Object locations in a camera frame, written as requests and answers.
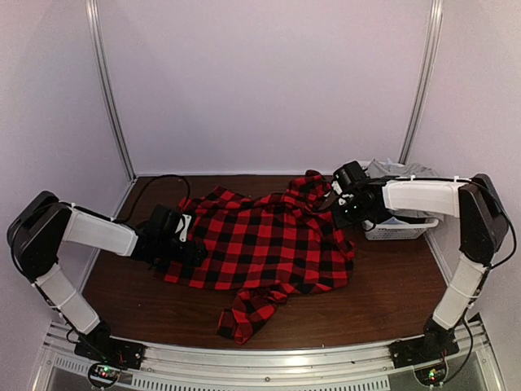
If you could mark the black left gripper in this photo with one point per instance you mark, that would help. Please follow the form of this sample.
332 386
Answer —
197 259

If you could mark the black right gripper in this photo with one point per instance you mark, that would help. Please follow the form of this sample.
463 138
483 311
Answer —
340 221

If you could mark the red black plaid shirt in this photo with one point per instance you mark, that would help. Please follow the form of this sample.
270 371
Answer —
264 250

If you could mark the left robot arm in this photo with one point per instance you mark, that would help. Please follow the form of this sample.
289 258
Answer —
48 225

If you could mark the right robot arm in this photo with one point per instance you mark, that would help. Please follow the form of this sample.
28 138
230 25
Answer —
483 225

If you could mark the white plastic laundry basket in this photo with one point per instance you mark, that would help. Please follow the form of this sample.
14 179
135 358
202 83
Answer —
394 229

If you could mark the grey shirt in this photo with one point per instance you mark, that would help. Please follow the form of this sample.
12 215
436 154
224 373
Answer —
378 169

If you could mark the left circuit board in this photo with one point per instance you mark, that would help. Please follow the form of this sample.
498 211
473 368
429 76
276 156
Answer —
103 376

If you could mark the circuit board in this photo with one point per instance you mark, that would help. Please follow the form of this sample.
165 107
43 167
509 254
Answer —
431 375
103 376

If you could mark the right circuit board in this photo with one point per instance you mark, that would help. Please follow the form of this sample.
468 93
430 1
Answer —
431 375

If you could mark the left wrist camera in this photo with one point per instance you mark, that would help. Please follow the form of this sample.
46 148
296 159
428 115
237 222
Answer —
166 223

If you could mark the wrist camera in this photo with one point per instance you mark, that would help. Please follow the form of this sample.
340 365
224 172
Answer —
346 177
166 223

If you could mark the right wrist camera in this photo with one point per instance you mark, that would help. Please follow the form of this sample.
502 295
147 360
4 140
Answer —
346 177

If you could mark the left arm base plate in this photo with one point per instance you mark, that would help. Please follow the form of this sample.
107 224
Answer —
118 353

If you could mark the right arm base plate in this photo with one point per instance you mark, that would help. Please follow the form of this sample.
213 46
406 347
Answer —
426 348

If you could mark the aluminium front rail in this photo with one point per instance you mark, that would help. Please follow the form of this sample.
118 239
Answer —
356 367

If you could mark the aluminium corner post right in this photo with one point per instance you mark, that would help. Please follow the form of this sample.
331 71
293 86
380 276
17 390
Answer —
428 61

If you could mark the aluminium corner post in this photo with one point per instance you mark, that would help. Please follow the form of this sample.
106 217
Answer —
428 61
109 100

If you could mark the aluminium corner post left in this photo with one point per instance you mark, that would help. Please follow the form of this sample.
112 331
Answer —
109 100

